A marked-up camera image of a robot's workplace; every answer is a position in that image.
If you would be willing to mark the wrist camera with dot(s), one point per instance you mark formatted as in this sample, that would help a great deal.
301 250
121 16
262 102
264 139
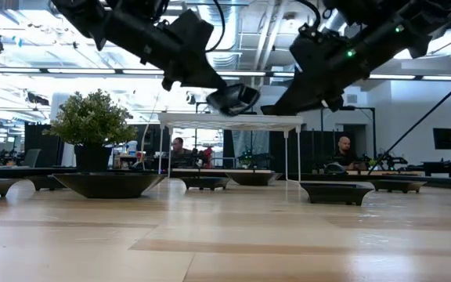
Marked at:
309 32
192 31

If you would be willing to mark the ceiling light strip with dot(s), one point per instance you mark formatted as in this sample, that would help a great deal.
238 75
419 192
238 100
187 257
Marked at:
448 78
392 77
80 71
245 73

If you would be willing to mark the red background object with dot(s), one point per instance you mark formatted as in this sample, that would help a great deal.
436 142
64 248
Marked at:
208 154

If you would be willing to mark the silver ventilation duct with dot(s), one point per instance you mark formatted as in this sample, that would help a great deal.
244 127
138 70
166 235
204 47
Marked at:
227 60

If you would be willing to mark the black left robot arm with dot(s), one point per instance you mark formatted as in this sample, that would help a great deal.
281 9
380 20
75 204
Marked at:
80 15

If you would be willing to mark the person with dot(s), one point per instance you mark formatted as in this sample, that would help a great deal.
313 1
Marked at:
343 145
177 145

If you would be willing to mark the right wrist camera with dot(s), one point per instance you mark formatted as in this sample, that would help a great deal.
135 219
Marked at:
309 32

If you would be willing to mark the grey chair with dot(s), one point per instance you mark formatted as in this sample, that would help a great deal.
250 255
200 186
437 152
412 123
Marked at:
29 157

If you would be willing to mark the artificial green potted plant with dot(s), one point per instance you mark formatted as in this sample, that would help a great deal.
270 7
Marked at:
90 117

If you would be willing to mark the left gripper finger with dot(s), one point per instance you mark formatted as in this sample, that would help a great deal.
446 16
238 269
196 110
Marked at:
219 93

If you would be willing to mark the black partition panel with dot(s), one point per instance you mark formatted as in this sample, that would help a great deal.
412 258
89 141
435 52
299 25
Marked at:
311 149
39 141

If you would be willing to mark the black monitor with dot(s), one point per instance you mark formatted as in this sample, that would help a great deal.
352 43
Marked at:
444 138

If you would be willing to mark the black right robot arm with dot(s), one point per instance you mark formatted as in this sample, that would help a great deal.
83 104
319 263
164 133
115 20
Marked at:
405 23

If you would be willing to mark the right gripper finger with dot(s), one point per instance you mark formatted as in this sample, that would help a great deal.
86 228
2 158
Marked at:
300 102

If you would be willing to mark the black background table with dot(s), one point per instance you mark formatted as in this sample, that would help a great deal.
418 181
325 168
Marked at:
444 166

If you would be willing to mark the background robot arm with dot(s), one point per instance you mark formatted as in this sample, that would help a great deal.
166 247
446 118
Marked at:
253 158
390 160

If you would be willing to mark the black gantry stand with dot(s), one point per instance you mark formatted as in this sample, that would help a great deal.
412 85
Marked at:
373 129

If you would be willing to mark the black scalloped round plate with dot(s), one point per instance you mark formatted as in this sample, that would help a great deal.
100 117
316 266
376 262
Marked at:
108 186
251 113
245 102
253 179

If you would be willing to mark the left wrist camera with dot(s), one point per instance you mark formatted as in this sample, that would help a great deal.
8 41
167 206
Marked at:
192 31

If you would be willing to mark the black diagonal frame strut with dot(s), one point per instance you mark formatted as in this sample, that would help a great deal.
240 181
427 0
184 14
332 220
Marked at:
421 120

